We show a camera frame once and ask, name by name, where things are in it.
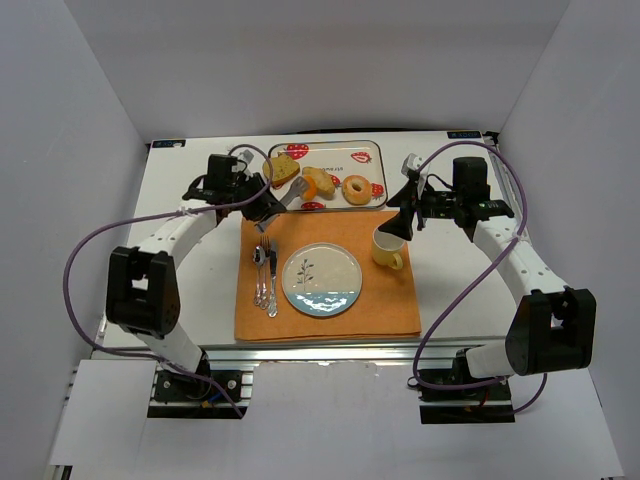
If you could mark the orange placemat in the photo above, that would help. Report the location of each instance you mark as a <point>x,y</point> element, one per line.
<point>387,305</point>

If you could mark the small orange bun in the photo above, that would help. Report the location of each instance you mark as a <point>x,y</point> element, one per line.
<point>311,192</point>

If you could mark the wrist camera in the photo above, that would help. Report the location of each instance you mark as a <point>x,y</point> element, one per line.
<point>244,159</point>
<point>414,172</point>

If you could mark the silver spoon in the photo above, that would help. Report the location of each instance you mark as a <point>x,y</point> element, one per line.
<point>258,260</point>

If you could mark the silver knife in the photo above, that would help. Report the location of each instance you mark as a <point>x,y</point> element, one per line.
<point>272,308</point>

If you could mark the blue table label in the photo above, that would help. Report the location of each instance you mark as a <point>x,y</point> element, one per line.
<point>464,135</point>
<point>168,143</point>

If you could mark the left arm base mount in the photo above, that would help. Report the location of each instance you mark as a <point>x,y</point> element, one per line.
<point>176,396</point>

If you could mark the herb bread slice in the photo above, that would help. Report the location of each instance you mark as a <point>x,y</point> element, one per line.
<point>280,169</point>

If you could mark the right blue table label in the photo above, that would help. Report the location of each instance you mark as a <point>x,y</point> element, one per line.
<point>464,135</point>

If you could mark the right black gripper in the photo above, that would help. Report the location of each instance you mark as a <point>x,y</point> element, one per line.
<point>413,201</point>

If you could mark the ceramic plate with plant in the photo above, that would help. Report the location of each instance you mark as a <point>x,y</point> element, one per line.
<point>322,280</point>

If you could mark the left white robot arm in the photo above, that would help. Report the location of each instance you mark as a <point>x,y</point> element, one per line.
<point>142,295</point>

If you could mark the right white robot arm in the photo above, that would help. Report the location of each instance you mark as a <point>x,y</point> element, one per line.
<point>554,324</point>

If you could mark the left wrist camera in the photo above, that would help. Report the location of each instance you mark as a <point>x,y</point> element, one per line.
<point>244,159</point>

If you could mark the yellow mug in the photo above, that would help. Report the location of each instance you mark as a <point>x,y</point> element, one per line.
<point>386,249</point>

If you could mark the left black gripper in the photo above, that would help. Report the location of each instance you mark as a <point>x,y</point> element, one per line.
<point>260,198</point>

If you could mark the silver fork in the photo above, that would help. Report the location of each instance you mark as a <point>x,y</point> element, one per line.
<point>265,245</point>

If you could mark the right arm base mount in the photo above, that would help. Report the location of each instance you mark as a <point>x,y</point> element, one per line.
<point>485,405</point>

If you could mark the bagel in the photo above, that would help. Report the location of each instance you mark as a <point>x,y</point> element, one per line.
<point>357,190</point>

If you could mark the left blue table label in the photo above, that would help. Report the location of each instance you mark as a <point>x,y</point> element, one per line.
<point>168,143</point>

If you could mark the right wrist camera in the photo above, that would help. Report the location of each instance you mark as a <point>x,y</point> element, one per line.
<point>414,172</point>

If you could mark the strawberry pattern tray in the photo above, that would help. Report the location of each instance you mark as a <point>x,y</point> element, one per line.
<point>340,160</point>

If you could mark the oblong bread roll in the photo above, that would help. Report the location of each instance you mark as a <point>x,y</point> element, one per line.
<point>323,181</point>

